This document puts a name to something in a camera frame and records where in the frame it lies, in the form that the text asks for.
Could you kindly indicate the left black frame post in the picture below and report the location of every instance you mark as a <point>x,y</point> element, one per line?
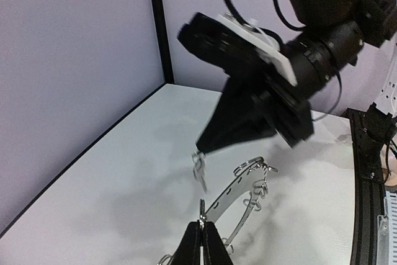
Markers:
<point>163,42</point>

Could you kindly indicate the black key tag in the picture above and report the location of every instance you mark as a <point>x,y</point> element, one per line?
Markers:
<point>198,159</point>

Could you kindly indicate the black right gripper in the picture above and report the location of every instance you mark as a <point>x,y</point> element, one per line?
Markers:
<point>316,56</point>

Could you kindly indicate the white slotted cable duct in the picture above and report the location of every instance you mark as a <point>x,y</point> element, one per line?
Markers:
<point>387,237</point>

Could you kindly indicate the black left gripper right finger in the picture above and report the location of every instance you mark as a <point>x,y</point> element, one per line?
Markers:
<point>214,251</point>

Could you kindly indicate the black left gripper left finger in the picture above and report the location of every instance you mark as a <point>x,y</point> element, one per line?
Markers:
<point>188,251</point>

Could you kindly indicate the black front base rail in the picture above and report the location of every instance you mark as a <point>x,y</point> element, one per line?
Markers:
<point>371,131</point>

